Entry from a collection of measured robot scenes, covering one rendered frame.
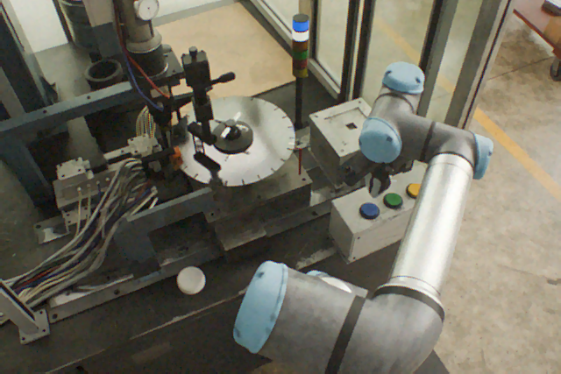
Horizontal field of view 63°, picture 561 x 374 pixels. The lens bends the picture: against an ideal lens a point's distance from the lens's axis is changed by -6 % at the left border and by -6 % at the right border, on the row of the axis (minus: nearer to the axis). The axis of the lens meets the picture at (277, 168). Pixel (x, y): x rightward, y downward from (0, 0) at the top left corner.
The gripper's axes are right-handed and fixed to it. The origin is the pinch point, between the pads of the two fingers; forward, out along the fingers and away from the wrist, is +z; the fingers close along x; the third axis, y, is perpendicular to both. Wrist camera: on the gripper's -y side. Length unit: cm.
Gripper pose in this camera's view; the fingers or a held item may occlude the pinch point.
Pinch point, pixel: (371, 194)
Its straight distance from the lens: 114.4
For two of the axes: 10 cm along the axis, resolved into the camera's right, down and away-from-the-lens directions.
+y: 9.0, -3.3, 2.7
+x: -4.3, -6.8, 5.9
